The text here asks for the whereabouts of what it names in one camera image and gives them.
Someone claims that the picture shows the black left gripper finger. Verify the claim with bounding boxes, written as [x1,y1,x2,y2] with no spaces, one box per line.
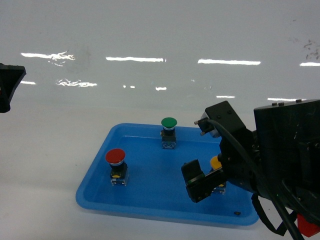
[0,63,26,113]

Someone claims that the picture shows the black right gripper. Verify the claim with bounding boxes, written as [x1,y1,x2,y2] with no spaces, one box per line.
[181,127,259,203]

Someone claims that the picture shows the yellow mushroom push button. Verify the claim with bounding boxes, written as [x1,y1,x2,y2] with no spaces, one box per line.
[210,156,227,195]

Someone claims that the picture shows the red mushroom push button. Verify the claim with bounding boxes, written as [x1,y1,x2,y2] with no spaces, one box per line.
[105,148,129,186]

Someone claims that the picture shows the green mushroom push button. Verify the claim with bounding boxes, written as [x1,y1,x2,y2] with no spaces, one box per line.
[160,117,178,149]

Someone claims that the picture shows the blue plastic tray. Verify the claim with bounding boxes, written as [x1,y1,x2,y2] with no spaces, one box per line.
[75,123,258,226]

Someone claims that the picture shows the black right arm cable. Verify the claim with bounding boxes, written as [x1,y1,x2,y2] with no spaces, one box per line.
[206,118,306,240]

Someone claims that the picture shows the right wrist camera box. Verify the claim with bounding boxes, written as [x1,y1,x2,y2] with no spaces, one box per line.
[194,100,246,138]

